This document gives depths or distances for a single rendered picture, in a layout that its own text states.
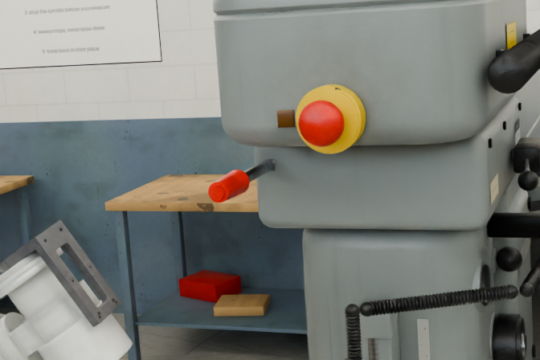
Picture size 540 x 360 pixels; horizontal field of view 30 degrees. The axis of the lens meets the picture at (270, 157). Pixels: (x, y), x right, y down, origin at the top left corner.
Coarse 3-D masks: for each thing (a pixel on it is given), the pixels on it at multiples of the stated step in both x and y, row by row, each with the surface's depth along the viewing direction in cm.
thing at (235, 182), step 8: (272, 160) 103; (256, 168) 99; (264, 168) 101; (272, 168) 103; (224, 176) 93; (232, 176) 93; (240, 176) 94; (248, 176) 97; (256, 176) 99; (216, 184) 91; (224, 184) 91; (232, 184) 92; (240, 184) 93; (248, 184) 95; (208, 192) 91; (216, 192) 91; (224, 192) 91; (232, 192) 91; (240, 192) 94; (216, 200) 91; (224, 200) 91
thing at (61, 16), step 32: (0, 0) 611; (32, 0) 603; (64, 0) 596; (96, 0) 589; (128, 0) 582; (0, 32) 615; (32, 32) 607; (64, 32) 600; (96, 32) 593; (128, 32) 586; (160, 32) 579; (0, 64) 619; (32, 64) 611; (64, 64) 604; (96, 64) 596
